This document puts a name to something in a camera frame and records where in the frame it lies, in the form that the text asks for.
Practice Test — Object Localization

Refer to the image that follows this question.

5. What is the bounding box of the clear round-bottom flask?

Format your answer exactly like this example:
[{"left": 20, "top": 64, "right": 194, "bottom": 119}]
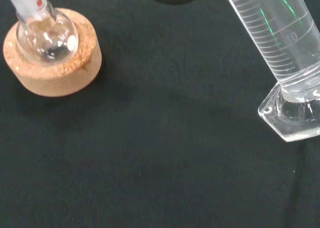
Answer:
[{"left": 6, "top": 0, "right": 79, "bottom": 67}]

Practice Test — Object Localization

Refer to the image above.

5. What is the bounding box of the black bench cloth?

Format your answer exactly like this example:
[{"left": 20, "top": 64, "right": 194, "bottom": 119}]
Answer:
[{"left": 0, "top": 0, "right": 320, "bottom": 228}]

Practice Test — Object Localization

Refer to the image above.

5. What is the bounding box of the cork ring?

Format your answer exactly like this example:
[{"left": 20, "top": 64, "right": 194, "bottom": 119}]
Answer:
[{"left": 2, "top": 7, "right": 103, "bottom": 98}]

